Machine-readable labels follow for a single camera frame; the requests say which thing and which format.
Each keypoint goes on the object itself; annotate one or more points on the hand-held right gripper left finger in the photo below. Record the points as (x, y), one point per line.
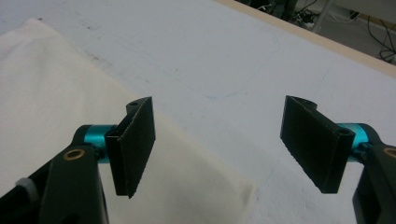
(137, 146)

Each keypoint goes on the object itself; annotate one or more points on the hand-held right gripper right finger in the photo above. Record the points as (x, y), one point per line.
(314, 146)

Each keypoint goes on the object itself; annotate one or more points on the white tank top black trim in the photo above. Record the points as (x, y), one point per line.
(46, 109)

